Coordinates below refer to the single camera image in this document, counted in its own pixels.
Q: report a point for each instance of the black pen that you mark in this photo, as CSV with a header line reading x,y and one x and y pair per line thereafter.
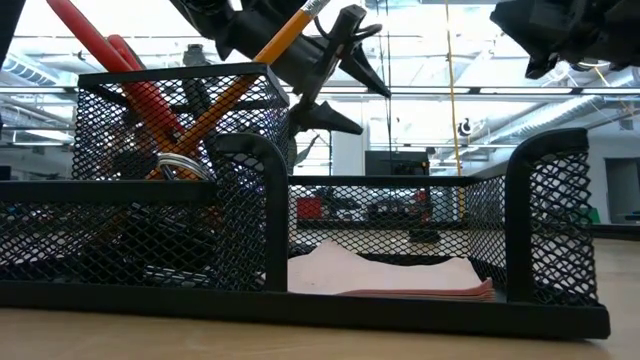
x,y
196,90

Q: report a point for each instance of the black aluminium table frame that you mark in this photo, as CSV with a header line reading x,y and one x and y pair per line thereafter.
x,y
620,232

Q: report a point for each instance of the pink sticky note pad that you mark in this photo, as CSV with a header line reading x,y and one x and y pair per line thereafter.
x,y
375,275

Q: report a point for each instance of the small black binder clip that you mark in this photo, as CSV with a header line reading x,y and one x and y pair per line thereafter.
x,y
425,236

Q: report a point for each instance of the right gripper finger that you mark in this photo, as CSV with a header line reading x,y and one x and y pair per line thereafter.
x,y
537,67

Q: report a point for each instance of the green snake plant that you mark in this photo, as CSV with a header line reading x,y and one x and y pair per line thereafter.
x,y
292,160

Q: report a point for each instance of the large black binder clip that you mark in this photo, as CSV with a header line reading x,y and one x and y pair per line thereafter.
x,y
185,157

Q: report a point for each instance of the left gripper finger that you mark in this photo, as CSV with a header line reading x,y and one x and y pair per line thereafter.
x,y
320,120
367,70

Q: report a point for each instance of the black mesh desk organizer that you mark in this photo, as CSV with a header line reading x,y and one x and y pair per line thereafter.
x,y
275,225

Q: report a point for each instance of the black background box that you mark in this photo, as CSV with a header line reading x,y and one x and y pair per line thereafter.
x,y
397,162

